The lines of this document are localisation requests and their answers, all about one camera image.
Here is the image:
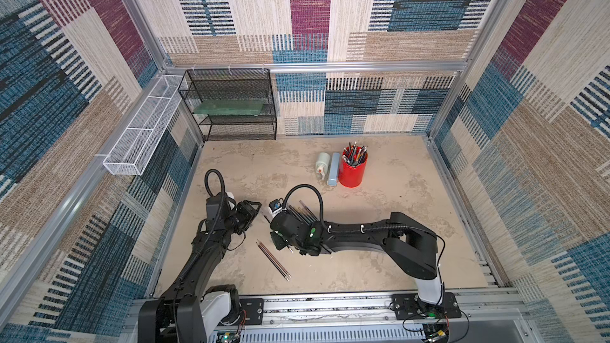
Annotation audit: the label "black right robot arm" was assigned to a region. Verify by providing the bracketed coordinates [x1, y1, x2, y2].
[267, 184, 446, 308]

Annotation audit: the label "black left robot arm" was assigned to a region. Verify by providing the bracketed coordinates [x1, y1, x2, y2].
[137, 168, 261, 342]

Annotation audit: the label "bundle of capped pencils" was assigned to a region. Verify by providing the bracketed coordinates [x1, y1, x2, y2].
[286, 201, 319, 225]

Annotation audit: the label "pencils in red cup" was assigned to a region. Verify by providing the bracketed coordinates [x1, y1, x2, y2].
[342, 142, 368, 168]

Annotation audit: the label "light blue eraser box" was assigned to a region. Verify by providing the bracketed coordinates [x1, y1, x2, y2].
[327, 152, 342, 187]

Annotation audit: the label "red pencil cup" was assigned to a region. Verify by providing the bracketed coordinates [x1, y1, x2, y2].
[338, 159, 368, 188]

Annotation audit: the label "green board on shelf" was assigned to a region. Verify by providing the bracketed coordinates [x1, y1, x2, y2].
[193, 100, 265, 116]

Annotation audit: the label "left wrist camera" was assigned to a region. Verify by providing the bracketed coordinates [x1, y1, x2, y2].
[225, 192, 237, 210]

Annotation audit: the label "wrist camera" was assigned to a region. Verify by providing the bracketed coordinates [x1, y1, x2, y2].
[225, 192, 237, 210]
[268, 198, 283, 219]

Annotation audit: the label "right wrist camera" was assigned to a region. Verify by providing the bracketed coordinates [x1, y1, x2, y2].
[268, 198, 283, 219]

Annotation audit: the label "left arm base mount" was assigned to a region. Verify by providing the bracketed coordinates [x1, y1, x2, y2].
[234, 298, 265, 326]

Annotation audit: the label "black wire mesh shelf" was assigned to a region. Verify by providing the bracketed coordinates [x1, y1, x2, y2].
[178, 68, 277, 141]

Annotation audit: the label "white wire mesh basket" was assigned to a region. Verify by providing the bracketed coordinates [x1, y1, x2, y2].
[103, 75, 183, 176]

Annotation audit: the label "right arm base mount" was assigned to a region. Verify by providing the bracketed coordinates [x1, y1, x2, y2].
[389, 292, 462, 321]

